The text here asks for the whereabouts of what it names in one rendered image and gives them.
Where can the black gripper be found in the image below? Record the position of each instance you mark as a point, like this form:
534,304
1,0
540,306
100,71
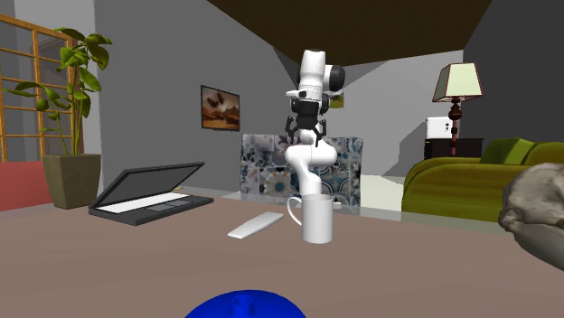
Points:
305,112

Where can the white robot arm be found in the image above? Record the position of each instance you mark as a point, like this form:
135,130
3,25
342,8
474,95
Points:
310,156

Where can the patterned robot stand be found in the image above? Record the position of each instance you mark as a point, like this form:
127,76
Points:
260,167

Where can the white mug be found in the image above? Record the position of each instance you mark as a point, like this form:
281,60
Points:
317,218

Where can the white remote control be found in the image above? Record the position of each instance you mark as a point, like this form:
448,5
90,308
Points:
256,225

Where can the white box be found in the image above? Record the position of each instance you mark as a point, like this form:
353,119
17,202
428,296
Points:
436,127

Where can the table lamp with cream shade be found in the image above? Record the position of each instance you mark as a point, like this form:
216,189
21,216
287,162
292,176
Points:
457,81

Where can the green sofa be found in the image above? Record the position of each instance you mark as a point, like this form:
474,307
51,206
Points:
454,189

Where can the dark side table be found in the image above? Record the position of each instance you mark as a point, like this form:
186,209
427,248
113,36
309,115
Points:
467,147

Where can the black open laptop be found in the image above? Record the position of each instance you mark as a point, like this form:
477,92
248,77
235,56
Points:
145,185

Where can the blue round object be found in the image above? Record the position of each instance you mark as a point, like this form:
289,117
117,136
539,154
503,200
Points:
246,308

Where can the potted green plant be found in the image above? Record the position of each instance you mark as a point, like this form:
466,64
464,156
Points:
72,180

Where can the grey stone skull figure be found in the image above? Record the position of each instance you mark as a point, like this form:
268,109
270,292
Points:
539,207

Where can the wooden framed window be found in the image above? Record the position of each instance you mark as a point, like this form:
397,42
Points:
35,79

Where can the green wall picture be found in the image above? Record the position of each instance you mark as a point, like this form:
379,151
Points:
337,100

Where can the brown framed wall picture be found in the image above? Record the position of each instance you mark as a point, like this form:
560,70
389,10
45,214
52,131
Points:
220,108

